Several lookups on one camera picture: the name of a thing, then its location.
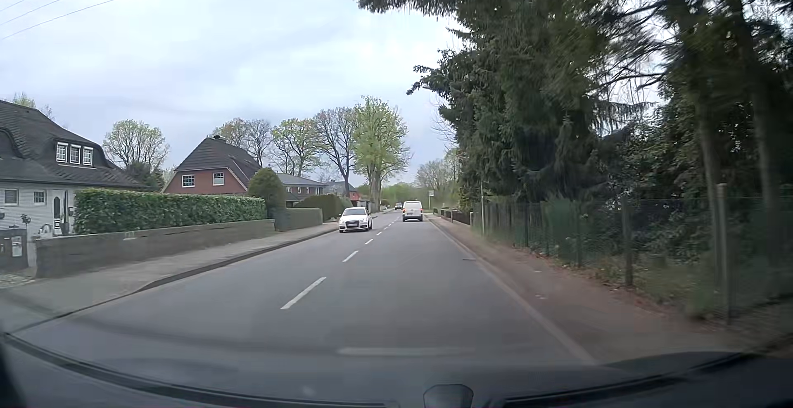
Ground distant red building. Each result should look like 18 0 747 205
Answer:
323 180 368 208

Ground white car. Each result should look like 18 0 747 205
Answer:
338 206 374 233

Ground row of budding trees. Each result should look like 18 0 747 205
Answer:
212 96 412 212

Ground rounded green hedge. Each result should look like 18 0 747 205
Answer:
294 194 351 222

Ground low brick house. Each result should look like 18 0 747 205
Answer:
275 173 328 206

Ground grey asphalt road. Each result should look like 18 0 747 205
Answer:
11 210 598 367

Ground low trimmed green hedge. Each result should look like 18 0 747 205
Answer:
274 207 324 232

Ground rounded dark green bush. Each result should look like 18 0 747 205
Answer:
247 167 287 218

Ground red brick house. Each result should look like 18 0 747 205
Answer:
162 135 264 196

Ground row of dark conifer trees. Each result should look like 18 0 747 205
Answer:
340 0 793 300

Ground reddish dirt verge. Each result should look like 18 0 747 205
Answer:
427 215 793 359

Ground car's own bonnet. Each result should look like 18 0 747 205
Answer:
0 332 793 408

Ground grey paved pavement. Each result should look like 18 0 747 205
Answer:
0 210 397 333

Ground bare tree behind house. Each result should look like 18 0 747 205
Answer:
102 119 171 191

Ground white house with dark roof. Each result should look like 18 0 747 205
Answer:
0 100 150 238

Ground dark gate pillar with letterbox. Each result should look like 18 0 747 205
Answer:
0 227 29 273

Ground green wire mesh fence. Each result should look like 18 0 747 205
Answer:
471 184 793 323

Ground grey low garden wall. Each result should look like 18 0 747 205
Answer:
35 219 276 279

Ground overhead wires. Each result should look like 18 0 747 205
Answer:
0 0 297 42

